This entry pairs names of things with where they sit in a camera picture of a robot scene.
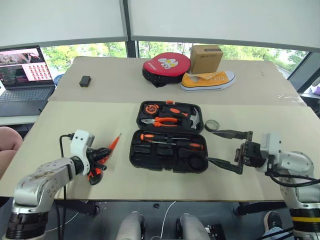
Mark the steel claw hammer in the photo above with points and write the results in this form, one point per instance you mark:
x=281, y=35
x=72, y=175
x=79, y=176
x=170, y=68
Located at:
x=195, y=117

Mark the open grey laptop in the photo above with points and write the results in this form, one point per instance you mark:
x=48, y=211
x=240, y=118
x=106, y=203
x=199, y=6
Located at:
x=22, y=95

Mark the orange black tape measure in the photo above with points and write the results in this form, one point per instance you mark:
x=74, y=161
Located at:
x=151, y=109

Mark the blue round object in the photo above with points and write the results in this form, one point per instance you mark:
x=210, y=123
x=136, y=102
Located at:
x=58, y=79

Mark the small black box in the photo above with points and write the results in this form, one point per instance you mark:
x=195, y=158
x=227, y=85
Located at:
x=85, y=81

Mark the small black floor object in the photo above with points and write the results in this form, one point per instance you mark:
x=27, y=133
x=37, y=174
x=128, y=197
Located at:
x=156, y=205

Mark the red round padded target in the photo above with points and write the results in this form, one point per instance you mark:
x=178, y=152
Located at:
x=162, y=65

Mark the dark window mullion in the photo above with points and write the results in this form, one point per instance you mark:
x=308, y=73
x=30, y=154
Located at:
x=128, y=30

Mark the purple object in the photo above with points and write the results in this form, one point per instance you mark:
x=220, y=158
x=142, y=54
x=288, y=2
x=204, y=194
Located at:
x=317, y=90

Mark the black floor device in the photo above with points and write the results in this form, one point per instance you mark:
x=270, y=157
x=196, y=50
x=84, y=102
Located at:
x=215, y=232

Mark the black table base beam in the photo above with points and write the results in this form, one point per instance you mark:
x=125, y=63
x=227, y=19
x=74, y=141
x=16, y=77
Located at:
x=260, y=207
x=80, y=206

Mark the orange tester screwdriver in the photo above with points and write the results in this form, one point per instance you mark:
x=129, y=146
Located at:
x=115, y=143

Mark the stubby orange black screwdriver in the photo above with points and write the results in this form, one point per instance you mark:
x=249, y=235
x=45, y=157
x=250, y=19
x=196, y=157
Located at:
x=175, y=110

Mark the dark bystander shoe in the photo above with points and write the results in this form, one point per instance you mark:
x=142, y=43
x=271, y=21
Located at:
x=272, y=220

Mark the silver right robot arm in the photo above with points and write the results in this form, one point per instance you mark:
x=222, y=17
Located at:
x=297, y=160

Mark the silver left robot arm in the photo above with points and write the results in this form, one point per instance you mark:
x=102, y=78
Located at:
x=45, y=180

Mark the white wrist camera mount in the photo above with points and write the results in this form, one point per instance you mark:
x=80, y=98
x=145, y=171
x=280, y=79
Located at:
x=80, y=142
x=271, y=142

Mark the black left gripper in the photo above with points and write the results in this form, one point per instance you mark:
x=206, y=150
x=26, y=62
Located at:
x=93, y=156

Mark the pink clothed person's knee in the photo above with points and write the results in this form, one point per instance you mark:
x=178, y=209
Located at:
x=7, y=142

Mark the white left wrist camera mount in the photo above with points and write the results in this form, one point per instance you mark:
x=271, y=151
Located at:
x=80, y=142

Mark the long orange black screwdriver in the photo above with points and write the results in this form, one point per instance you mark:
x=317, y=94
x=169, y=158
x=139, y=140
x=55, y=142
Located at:
x=147, y=136
x=193, y=145

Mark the black plastic tool case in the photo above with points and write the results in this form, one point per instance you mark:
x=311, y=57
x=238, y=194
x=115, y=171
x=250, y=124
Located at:
x=160, y=165

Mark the dark tilted monitor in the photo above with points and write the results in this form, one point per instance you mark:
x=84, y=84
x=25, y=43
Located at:
x=305, y=72

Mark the orange black utility knife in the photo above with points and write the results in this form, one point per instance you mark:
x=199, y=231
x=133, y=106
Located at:
x=95, y=178

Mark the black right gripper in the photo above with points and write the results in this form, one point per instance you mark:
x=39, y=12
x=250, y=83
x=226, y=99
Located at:
x=252, y=153

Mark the yellow canvas sneaker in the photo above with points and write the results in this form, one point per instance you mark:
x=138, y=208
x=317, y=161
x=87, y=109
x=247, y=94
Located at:
x=200, y=81

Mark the grey rounded leg cover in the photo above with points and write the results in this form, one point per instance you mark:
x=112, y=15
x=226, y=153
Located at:
x=130, y=225
x=191, y=225

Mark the white roller blind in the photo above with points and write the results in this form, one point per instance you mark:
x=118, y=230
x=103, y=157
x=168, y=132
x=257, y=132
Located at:
x=62, y=20
x=225, y=20

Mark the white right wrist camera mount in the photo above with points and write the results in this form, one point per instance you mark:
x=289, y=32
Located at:
x=271, y=142

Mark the brown cardboard box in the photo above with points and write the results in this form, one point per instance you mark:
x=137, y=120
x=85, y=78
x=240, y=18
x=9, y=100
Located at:
x=205, y=61

